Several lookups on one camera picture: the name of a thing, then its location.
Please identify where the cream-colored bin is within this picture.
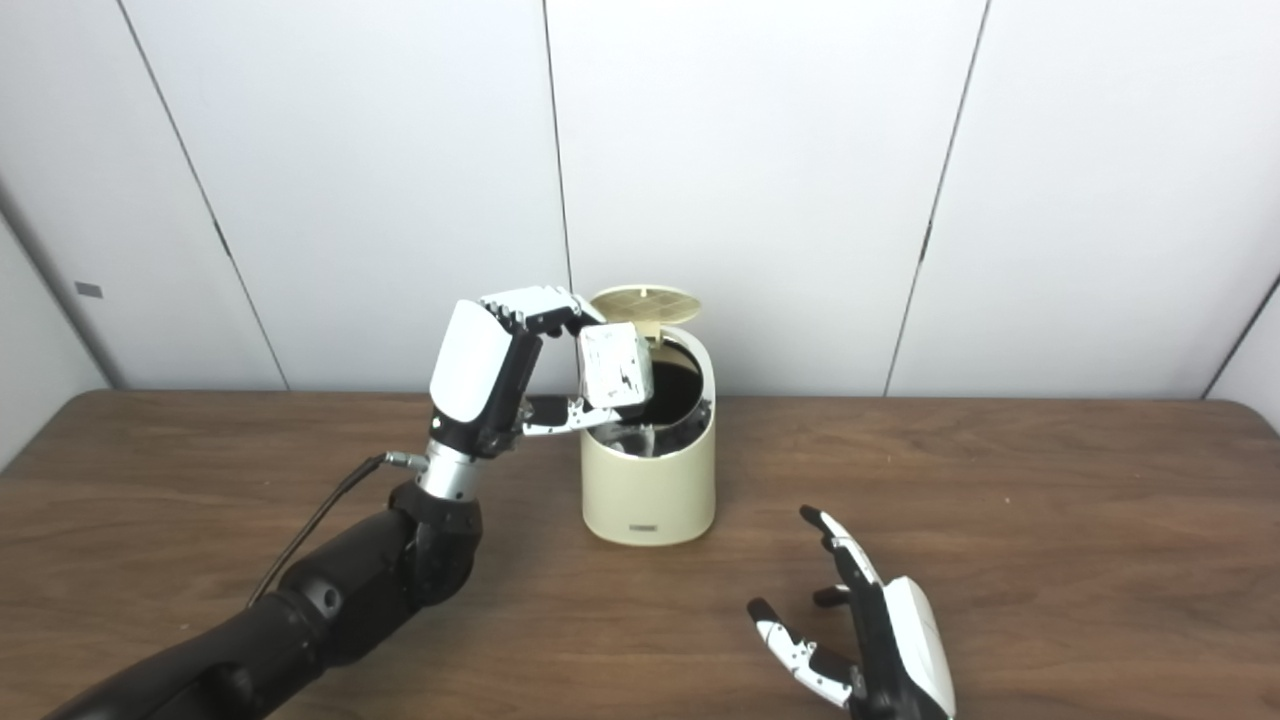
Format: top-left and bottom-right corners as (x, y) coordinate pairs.
(580, 285), (718, 547)

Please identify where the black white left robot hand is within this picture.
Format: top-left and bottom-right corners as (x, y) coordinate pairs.
(428, 286), (651, 462)

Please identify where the round cream bin lid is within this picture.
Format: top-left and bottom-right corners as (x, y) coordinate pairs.
(588, 285), (703, 342)

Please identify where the white green milk carton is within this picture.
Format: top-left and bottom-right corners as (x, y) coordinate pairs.
(578, 322), (657, 410)

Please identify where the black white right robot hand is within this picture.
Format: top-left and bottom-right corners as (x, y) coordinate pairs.
(746, 505), (957, 720)

